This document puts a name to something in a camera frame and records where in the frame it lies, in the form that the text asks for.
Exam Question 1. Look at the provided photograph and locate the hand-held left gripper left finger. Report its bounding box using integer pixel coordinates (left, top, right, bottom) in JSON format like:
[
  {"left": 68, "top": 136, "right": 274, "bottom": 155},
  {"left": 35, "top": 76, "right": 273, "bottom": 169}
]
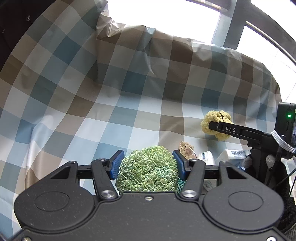
[{"left": 47, "top": 149, "right": 125, "bottom": 202}]

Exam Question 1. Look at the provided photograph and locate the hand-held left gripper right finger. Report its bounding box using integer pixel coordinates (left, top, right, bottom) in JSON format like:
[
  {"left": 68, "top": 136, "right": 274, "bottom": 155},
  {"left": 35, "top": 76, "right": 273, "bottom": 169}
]
[{"left": 172, "top": 149, "right": 249, "bottom": 201}]

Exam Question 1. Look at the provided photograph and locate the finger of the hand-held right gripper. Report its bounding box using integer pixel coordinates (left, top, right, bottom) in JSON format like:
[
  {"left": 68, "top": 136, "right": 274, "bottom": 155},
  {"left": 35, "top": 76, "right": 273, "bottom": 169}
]
[{"left": 208, "top": 122, "right": 265, "bottom": 141}]

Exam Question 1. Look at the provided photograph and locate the yellow fuzzy ball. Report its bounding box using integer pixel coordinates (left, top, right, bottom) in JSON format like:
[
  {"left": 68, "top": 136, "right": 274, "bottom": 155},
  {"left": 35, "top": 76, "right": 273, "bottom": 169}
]
[{"left": 200, "top": 110, "right": 233, "bottom": 141}]

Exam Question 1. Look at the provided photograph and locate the green scrubber ball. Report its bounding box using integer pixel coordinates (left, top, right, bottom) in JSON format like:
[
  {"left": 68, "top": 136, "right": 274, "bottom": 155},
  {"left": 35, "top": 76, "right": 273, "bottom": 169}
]
[{"left": 115, "top": 146, "right": 179, "bottom": 192}]

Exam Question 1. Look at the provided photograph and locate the person's right hand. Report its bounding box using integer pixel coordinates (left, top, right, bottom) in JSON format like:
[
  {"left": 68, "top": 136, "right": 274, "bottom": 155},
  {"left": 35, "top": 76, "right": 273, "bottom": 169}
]
[{"left": 242, "top": 148, "right": 293, "bottom": 230}]

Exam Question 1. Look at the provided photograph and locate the blue and brown checked cloth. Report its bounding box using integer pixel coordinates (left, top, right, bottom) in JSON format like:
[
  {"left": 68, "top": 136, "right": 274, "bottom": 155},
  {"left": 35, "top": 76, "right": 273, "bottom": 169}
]
[{"left": 0, "top": 0, "right": 282, "bottom": 234}]

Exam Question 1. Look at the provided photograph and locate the floral drawstring pouch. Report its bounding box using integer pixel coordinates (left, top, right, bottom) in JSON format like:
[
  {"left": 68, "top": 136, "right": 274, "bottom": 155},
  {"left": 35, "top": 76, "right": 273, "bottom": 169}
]
[{"left": 178, "top": 141, "right": 194, "bottom": 159}]

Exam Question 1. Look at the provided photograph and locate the grey window frame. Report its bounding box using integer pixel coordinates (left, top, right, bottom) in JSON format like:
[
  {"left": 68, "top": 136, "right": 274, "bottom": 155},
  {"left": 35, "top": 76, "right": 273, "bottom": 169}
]
[{"left": 199, "top": 0, "right": 296, "bottom": 67}]

